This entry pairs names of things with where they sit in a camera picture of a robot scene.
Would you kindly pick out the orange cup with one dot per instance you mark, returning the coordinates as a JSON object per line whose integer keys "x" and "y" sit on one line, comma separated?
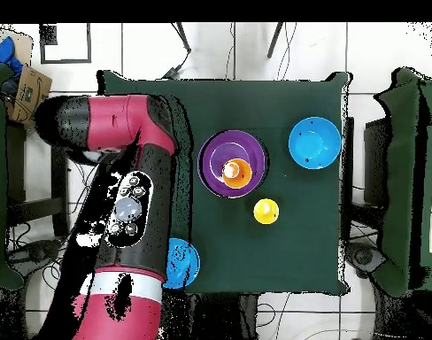
{"x": 240, "y": 175}

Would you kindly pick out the large purple bowl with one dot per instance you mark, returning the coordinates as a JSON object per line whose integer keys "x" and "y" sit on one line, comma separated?
{"x": 216, "y": 148}

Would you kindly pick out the yellow cup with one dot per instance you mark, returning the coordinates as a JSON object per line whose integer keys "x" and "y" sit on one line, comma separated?
{"x": 266, "y": 211}

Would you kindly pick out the large blue bowl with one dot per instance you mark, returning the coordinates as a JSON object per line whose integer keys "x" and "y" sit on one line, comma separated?
{"x": 315, "y": 142}
{"x": 184, "y": 264}

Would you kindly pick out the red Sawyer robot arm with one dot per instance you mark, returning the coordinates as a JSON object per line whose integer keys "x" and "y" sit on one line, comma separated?
{"x": 120, "y": 120}

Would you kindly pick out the dark green tablecloth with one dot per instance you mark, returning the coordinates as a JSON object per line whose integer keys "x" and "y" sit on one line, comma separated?
{"x": 237, "y": 106}

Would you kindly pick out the black power adapter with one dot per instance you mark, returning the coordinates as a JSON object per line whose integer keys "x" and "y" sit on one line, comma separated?
{"x": 171, "y": 72}

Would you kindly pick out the black tripod leg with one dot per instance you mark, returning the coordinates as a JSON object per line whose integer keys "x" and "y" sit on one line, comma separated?
{"x": 183, "y": 37}
{"x": 275, "y": 39}

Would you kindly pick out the black equipment box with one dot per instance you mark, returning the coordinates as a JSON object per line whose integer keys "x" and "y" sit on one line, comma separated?
{"x": 377, "y": 159}

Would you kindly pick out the grey stand base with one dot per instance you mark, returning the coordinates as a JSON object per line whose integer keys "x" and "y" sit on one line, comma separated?
{"x": 364, "y": 256}

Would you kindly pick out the cardboard box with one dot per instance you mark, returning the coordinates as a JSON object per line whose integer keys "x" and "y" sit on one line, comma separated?
{"x": 28, "y": 88}

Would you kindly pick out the blue cloth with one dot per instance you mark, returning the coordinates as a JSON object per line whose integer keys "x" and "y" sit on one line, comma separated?
{"x": 3, "y": 53}

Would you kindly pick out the black bench frame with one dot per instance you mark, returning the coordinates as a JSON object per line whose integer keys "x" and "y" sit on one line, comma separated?
{"x": 58, "y": 184}

